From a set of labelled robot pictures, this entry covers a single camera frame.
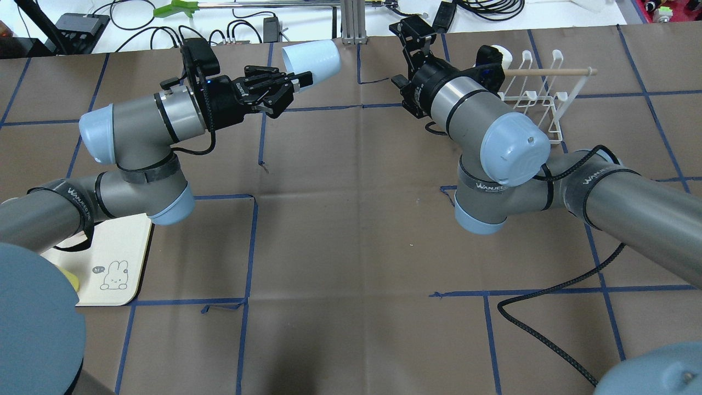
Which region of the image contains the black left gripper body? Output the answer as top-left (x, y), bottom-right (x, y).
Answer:
top-left (197, 65), bottom-right (300, 132)

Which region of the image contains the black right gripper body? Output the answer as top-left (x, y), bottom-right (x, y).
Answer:
top-left (389, 15), bottom-right (467, 119)

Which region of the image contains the light blue cup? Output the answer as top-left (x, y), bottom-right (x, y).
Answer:
top-left (281, 39), bottom-right (342, 82)

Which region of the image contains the pale green white cup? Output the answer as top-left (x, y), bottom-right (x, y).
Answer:
top-left (491, 44), bottom-right (513, 70)

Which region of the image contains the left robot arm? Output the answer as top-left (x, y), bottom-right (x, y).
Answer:
top-left (2, 64), bottom-right (314, 394)

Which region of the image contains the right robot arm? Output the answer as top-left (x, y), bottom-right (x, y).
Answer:
top-left (389, 15), bottom-right (701, 394)

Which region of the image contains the yellow plastic cup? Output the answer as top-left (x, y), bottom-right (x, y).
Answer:
top-left (60, 268), bottom-right (80, 293)

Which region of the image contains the black power adapter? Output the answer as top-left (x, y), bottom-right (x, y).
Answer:
top-left (432, 2), bottom-right (457, 33)

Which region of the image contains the cream plastic tray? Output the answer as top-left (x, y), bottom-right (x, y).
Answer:
top-left (42, 213), bottom-right (151, 307)

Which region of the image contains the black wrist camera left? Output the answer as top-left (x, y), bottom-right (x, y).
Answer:
top-left (180, 37), bottom-right (220, 87)

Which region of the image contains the aluminium frame post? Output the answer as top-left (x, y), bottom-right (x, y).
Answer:
top-left (340, 0), bottom-right (368, 44)

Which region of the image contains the coiled black cable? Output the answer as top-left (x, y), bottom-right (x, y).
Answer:
top-left (455, 0), bottom-right (526, 21)

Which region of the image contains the white wire cup rack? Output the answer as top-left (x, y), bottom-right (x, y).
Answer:
top-left (499, 49), bottom-right (598, 145)

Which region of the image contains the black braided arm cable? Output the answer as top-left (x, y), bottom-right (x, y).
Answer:
top-left (496, 241), bottom-right (629, 387)

